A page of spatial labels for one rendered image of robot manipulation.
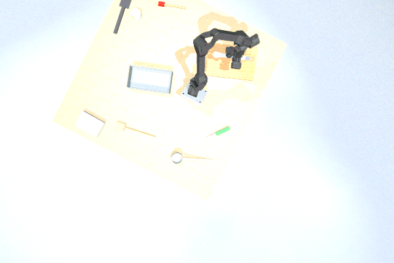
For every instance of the silver saucepan with long handle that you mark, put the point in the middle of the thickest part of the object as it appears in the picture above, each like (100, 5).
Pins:
(177, 158)

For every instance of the light wooden board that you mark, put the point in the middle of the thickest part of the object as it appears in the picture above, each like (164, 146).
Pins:
(221, 66)

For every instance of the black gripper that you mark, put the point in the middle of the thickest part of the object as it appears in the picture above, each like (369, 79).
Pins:
(236, 60)

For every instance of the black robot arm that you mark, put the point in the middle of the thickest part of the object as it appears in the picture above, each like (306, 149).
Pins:
(202, 48)

